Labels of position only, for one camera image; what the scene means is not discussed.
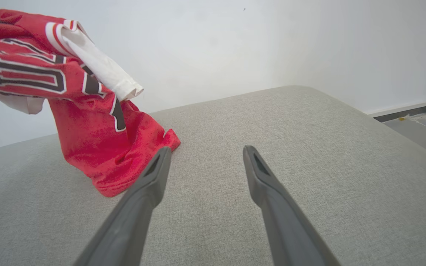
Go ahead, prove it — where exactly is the red lettered basketball jersey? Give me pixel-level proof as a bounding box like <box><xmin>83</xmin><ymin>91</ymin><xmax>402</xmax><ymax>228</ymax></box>
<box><xmin>0</xmin><ymin>9</ymin><xmax>181</xmax><ymax>198</ymax></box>

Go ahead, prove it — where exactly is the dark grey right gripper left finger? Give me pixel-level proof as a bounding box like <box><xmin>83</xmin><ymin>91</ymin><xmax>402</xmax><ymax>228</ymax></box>
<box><xmin>74</xmin><ymin>147</ymin><xmax>172</xmax><ymax>266</ymax></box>

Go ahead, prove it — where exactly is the white and dark baseboard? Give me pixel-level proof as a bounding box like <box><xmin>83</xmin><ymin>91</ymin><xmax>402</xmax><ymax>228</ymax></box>
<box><xmin>368</xmin><ymin>100</ymin><xmax>426</xmax><ymax>123</ymax></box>

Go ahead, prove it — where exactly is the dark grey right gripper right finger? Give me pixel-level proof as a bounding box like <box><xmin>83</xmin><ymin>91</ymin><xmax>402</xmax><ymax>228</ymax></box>
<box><xmin>243</xmin><ymin>145</ymin><xmax>341</xmax><ymax>266</ymax></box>

